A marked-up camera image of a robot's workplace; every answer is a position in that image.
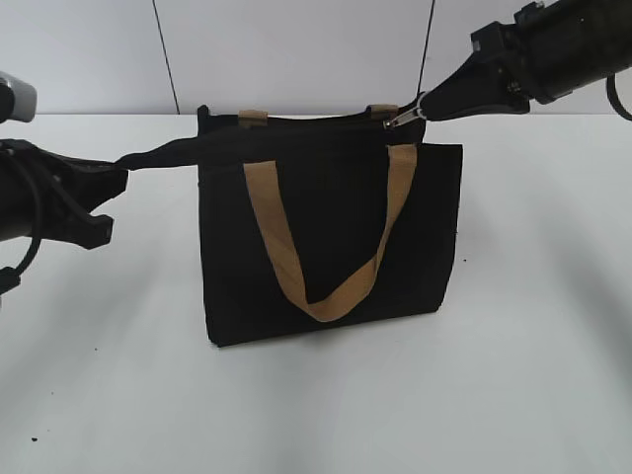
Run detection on silver zipper pull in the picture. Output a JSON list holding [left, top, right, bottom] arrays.
[[383, 91, 427, 130]]

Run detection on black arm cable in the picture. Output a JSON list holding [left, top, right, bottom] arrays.
[[0, 147, 85, 297], [605, 72, 632, 121]]

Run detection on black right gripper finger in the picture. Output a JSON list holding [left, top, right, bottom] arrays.
[[420, 61, 500, 120]]

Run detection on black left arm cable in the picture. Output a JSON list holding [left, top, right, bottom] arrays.
[[0, 147, 85, 297]]

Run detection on black tote bag tan handles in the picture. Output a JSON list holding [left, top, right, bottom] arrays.
[[119, 105, 463, 347]]

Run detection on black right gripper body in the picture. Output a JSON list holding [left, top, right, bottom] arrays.
[[471, 22, 530, 114]]

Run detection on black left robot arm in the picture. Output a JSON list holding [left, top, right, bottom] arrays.
[[1, 139, 128, 250]]

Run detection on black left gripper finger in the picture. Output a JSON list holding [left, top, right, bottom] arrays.
[[44, 152, 128, 212], [68, 213, 113, 250]]

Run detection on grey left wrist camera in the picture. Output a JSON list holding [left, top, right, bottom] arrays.
[[0, 71, 38, 123]]

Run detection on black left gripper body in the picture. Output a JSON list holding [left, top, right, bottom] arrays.
[[1, 139, 70, 243]]

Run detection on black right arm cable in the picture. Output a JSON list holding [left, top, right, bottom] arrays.
[[605, 72, 632, 121]]

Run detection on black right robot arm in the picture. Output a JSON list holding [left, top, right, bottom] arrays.
[[419, 1, 631, 121]]

